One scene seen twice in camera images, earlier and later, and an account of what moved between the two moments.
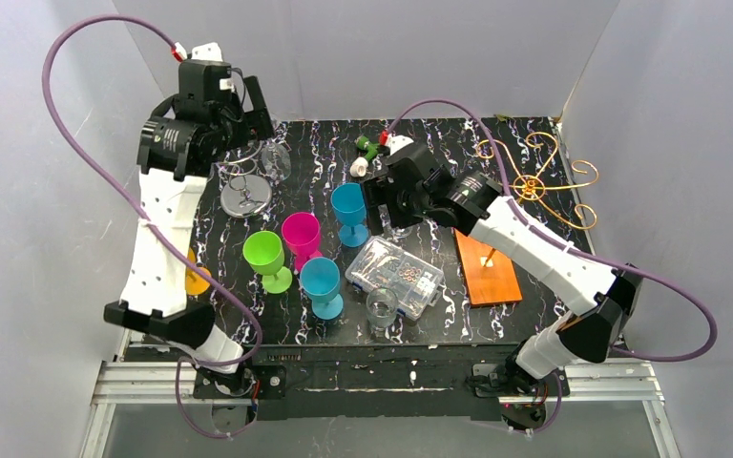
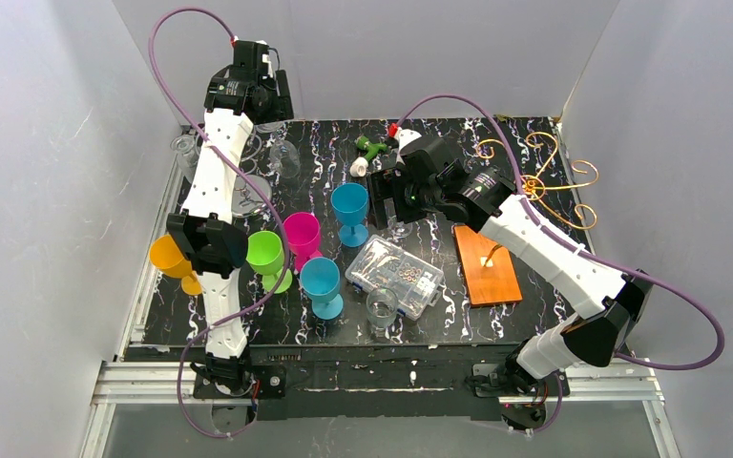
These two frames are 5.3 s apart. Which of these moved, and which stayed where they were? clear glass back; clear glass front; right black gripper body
Moved: clear glass back
Stayed: clear glass front; right black gripper body
